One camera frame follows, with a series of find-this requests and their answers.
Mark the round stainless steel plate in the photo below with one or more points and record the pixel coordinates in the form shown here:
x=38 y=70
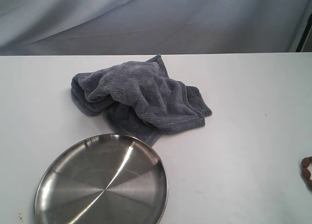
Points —
x=104 y=179

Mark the grey fabric backdrop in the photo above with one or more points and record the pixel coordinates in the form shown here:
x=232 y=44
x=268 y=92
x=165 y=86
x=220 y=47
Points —
x=145 y=27

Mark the grey-blue fluffy towel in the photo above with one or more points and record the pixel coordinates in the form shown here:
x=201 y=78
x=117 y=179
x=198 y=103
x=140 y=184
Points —
x=140 y=99

